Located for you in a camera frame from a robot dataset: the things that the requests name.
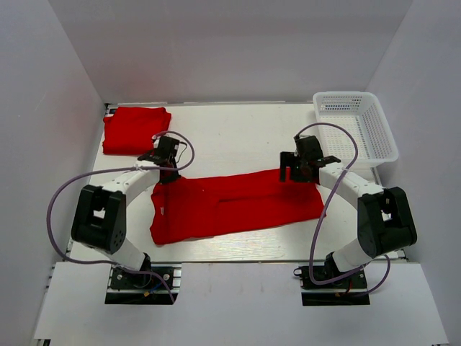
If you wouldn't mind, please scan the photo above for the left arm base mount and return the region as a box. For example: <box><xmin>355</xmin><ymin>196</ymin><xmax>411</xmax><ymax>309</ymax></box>
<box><xmin>104</xmin><ymin>264</ymin><xmax>182</xmax><ymax>306</ymax></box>

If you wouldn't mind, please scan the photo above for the red t shirt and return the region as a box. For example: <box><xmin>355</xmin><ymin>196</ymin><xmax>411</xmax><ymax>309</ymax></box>
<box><xmin>150</xmin><ymin>169</ymin><xmax>323</xmax><ymax>245</ymax></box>
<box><xmin>102</xmin><ymin>107</ymin><xmax>171</xmax><ymax>156</ymax></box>

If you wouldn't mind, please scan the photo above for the white plastic basket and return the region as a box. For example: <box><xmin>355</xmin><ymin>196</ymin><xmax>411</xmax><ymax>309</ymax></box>
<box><xmin>313</xmin><ymin>92</ymin><xmax>399</xmax><ymax>170</ymax></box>

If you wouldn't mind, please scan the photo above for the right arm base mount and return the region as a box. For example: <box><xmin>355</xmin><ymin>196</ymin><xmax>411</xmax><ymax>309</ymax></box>
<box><xmin>293</xmin><ymin>266</ymin><xmax>370</xmax><ymax>307</ymax></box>

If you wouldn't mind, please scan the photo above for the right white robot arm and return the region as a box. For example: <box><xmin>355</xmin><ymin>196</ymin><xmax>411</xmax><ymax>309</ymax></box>
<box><xmin>288</xmin><ymin>135</ymin><xmax>417</xmax><ymax>288</ymax></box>

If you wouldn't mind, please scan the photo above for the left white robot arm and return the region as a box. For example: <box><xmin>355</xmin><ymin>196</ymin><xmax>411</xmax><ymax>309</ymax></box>
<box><xmin>71</xmin><ymin>136</ymin><xmax>303</xmax><ymax>288</ymax></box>

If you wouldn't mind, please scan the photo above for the folded red t shirt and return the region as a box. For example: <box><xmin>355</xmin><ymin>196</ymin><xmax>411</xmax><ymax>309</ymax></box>
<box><xmin>102</xmin><ymin>107</ymin><xmax>171</xmax><ymax>156</ymax></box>

